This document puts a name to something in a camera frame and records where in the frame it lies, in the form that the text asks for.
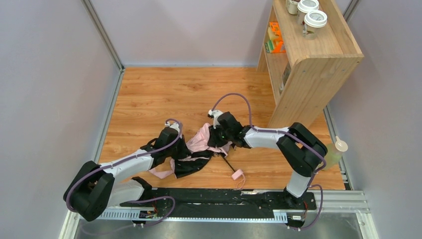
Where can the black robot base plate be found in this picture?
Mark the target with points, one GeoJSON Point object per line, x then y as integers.
{"type": "Point", "coordinates": [225, 203]}

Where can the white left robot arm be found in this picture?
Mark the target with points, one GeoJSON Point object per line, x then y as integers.
{"type": "Point", "coordinates": [97, 187]}

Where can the green juice bottle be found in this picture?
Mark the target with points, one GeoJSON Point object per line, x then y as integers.
{"type": "Point", "coordinates": [335, 151]}

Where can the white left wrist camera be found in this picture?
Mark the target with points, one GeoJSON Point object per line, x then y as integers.
{"type": "Point", "coordinates": [174, 125]}

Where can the aluminium frame rail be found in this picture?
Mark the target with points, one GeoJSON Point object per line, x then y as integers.
{"type": "Point", "coordinates": [339, 215]}

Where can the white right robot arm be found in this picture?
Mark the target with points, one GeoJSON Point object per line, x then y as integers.
{"type": "Point", "coordinates": [303, 150]}

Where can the white lidded cup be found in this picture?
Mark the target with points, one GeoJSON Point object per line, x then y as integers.
{"type": "Point", "coordinates": [292, 6]}
{"type": "Point", "coordinates": [305, 6]}
{"type": "Point", "coordinates": [314, 21]}

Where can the back white lidded cup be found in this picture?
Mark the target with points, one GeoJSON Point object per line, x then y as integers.
{"type": "Point", "coordinates": [292, 6]}

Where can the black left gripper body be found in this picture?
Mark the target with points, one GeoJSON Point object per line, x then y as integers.
{"type": "Point", "coordinates": [179, 150]}

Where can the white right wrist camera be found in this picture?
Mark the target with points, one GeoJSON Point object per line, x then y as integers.
{"type": "Point", "coordinates": [215, 114]}

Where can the orange box on shelf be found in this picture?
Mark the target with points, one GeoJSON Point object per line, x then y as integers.
{"type": "Point", "coordinates": [273, 42]}

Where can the wooden shelf unit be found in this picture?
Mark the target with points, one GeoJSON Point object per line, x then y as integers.
{"type": "Point", "coordinates": [308, 75]}

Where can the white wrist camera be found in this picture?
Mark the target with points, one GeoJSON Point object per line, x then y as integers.
{"type": "Point", "coordinates": [215, 114]}
{"type": "Point", "coordinates": [174, 125]}

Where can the pink folding umbrella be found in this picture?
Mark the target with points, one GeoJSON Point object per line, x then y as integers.
{"type": "Point", "coordinates": [200, 151]}

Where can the front white lidded cup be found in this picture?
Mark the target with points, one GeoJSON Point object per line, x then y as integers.
{"type": "Point", "coordinates": [314, 21]}

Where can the middle white lidded cup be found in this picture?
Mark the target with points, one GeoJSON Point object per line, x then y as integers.
{"type": "Point", "coordinates": [305, 6]}

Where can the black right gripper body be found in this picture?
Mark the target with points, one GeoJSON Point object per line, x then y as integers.
{"type": "Point", "coordinates": [217, 138]}

